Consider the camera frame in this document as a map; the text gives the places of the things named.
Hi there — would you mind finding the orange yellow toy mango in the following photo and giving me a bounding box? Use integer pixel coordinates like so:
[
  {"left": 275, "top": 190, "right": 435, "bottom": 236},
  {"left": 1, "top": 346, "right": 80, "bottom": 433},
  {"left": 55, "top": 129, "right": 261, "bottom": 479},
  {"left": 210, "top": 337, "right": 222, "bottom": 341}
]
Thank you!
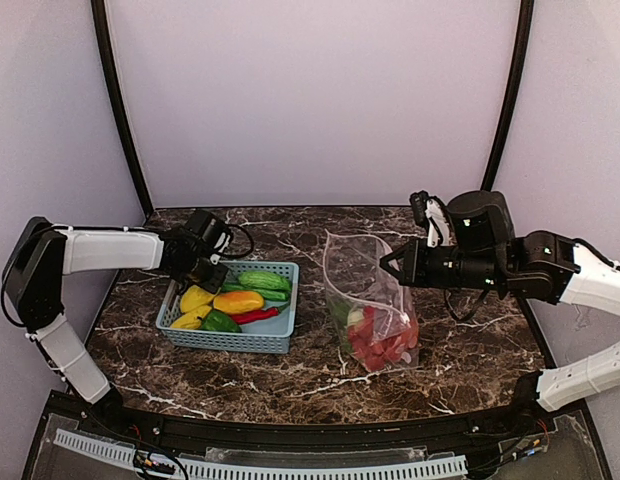
[{"left": 212, "top": 291, "right": 265, "bottom": 315}]

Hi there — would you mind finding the clear zip top bag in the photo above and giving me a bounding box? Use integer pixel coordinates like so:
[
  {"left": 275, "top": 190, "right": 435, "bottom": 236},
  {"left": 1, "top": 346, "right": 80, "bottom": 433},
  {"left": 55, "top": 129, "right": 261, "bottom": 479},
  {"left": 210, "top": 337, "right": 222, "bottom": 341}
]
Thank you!
[{"left": 322, "top": 232, "right": 419, "bottom": 370}]

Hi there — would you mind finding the red toy lychee bunch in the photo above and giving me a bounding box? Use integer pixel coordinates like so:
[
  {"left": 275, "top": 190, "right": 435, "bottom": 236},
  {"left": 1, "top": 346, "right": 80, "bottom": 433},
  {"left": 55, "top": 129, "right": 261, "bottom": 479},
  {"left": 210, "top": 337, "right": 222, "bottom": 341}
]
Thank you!
[{"left": 348, "top": 306, "right": 419, "bottom": 372}]

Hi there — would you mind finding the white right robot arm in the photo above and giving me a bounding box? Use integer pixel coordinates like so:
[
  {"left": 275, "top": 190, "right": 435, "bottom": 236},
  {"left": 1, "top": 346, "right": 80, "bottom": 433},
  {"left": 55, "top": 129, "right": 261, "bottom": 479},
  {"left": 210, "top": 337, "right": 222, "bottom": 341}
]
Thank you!
[{"left": 380, "top": 190, "right": 620, "bottom": 412}]

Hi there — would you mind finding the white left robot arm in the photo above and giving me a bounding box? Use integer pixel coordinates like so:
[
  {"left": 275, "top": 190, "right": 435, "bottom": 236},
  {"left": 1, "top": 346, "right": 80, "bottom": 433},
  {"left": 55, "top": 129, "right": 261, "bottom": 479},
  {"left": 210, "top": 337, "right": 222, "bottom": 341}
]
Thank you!
[{"left": 0, "top": 210, "right": 233, "bottom": 405}]

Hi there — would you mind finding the green toy bell pepper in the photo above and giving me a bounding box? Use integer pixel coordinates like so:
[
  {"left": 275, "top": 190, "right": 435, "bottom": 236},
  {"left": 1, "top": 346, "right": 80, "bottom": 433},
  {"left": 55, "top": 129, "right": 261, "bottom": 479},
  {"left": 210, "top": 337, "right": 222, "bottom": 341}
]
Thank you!
[{"left": 200, "top": 309, "right": 242, "bottom": 333}]

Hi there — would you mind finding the green toy bitter gourd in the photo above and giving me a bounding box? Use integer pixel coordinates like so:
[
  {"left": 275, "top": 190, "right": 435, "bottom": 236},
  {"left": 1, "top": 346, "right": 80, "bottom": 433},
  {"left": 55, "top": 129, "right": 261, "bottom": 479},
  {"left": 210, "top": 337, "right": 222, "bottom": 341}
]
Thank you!
[{"left": 238, "top": 270, "right": 292, "bottom": 292}]

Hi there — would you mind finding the red toy chili pepper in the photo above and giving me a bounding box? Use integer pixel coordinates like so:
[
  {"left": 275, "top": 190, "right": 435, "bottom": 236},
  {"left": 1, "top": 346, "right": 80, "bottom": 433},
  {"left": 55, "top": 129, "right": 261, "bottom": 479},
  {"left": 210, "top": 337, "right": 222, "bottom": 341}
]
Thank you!
[{"left": 231, "top": 307, "right": 280, "bottom": 325}]

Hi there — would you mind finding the green toy chili pepper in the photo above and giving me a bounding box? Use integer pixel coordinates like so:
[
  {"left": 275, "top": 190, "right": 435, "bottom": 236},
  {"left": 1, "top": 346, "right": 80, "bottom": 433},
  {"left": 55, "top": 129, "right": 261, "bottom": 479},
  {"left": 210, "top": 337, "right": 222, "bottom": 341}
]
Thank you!
[{"left": 221, "top": 283, "right": 290, "bottom": 302}]

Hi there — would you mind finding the light blue plastic basket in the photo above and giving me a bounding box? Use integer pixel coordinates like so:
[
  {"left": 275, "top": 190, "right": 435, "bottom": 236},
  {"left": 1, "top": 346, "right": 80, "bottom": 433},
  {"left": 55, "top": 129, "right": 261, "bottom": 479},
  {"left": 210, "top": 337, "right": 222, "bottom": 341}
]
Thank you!
[{"left": 155, "top": 261, "right": 300, "bottom": 354}]

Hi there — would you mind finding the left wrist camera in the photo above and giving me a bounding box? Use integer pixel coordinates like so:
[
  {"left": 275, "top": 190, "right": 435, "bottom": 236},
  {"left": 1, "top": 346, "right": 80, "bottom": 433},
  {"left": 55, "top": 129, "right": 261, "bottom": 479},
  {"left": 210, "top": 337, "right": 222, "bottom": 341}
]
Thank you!
[{"left": 209, "top": 232, "right": 233, "bottom": 265}]

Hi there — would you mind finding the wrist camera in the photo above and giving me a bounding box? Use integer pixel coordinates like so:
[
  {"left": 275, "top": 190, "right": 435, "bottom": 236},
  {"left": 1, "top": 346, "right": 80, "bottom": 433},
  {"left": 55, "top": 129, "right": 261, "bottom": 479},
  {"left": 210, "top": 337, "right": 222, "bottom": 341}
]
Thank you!
[
  {"left": 209, "top": 232, "right": 233, "bottom": 265},
  {"left": 409, "top": 190, "right": 455, "bottom": 247}
]

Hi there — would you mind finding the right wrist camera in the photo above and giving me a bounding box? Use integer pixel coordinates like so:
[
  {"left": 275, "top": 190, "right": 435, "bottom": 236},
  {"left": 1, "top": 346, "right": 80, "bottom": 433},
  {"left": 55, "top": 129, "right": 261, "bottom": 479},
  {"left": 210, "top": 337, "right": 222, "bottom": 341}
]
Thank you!
[{"left": 409, "top": 190, "right": 455, "bottom": 247}]

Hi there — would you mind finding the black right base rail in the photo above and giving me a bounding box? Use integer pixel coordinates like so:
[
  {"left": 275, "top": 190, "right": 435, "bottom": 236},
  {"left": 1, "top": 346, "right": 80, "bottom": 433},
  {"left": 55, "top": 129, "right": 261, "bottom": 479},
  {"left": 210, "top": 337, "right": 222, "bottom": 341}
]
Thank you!
[{"left": 516, "top": 297, "right": 556, "bottom": 368}]

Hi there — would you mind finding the black front rail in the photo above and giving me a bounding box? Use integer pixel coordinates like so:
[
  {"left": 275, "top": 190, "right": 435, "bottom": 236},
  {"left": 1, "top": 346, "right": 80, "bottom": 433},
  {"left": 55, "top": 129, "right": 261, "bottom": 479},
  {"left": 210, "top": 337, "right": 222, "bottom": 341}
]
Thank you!
[{"left": 44, "top": 391, "right": 547, "bottom": 459}]

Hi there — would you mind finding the white slotted cable duct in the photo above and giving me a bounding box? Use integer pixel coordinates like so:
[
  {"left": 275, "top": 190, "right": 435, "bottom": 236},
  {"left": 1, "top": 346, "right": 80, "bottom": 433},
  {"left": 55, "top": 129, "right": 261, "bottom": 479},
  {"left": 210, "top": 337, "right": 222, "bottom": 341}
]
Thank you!
[{"left": 50, "top": 428, "right": 468, "bottom": 479}]

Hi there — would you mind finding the black right corner frame post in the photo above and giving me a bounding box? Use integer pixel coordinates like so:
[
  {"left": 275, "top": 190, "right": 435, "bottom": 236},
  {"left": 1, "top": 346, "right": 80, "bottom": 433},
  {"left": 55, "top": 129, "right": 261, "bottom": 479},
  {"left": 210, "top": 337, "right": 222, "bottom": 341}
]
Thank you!
[{"left": 480, "top": 0, "right": 535, "bottom": 191}]

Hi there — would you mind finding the black corner frame post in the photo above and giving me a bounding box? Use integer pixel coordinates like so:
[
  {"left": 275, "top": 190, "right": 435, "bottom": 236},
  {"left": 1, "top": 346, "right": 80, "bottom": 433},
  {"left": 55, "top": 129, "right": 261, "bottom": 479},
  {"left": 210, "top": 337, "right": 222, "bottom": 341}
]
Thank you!
[
  {"left": 90, "top": 0, "right": 155, "bottom": 219},
  {"left": 480, "top": 0, "right": 535, "bottom": 191}
]

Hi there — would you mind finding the black left corner frame post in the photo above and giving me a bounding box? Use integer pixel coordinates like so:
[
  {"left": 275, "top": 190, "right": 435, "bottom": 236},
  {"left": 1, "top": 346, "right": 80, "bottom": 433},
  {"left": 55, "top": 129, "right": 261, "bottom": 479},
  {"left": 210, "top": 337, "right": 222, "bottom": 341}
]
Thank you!
[{"left": 90, "top": 0, "right": 155, "bottom": 219}]

